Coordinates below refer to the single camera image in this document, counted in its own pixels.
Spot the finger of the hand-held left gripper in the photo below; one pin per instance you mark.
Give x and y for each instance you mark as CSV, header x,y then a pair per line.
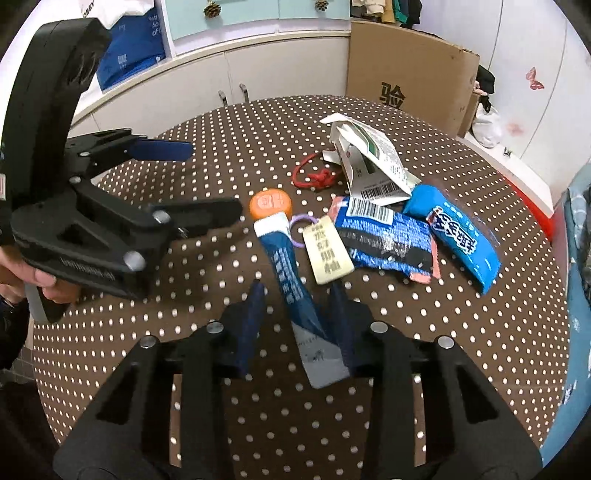
x,y
161,150
115,217

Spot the cream hanging jacket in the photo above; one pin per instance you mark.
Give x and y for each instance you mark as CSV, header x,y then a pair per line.
x,y
369,7

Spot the black cloth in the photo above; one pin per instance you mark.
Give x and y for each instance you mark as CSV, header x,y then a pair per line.
x,y
485,85

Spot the orange round lid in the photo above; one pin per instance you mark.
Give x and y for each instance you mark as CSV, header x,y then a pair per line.
x,y
270,203

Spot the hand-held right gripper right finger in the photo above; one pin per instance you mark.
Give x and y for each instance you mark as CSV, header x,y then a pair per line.
x,y
344,323

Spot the brown polka dot tablecloth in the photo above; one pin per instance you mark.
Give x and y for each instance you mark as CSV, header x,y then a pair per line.
x,y
277,424

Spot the large cardboard box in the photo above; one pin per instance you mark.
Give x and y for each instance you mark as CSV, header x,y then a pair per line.
x,y
415,69

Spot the white wardrobe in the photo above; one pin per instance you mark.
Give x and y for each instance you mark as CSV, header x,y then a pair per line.
x,y
531,46

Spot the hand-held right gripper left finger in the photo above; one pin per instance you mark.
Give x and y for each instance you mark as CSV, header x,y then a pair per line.
x,y
251,323

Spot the pink butterfly sticker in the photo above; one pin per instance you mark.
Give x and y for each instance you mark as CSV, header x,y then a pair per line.
x,y
535,78

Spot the faded pink sticker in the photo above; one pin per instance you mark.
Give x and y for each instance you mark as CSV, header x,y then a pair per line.
x,y
515,127

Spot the pinecone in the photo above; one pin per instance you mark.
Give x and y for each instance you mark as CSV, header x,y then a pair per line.
x,y
212,10
322,4

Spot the light blue drawer unit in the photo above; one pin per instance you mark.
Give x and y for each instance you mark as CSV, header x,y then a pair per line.
x,y
258,18

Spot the blue stick sachet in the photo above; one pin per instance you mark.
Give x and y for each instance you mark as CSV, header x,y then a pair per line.
x,y
286,272

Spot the blue tissue pack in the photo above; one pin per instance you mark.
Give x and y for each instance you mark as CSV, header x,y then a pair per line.
x,y
457,240

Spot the black hanging jacket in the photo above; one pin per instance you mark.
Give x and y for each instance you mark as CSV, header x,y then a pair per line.
x,y
415,9

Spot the green hanging jacket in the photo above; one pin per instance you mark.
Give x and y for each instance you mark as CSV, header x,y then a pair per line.
x,y
401,11

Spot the blue bag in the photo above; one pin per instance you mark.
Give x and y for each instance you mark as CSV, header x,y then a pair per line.
x,y
134,50

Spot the white plastic bag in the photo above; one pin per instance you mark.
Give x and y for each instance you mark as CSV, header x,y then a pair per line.
x,y
488,127

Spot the white torn paper packaging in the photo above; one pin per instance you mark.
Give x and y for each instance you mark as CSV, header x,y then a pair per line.
x,y
369,161

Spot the person's left hand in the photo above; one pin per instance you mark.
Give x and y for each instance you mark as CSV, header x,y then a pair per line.
x,y
27,272

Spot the blue snack wrapper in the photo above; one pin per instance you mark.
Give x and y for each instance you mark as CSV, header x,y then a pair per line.
x,y
383,240

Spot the white low cabinet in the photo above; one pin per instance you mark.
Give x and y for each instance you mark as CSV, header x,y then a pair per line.
x,y
277,69

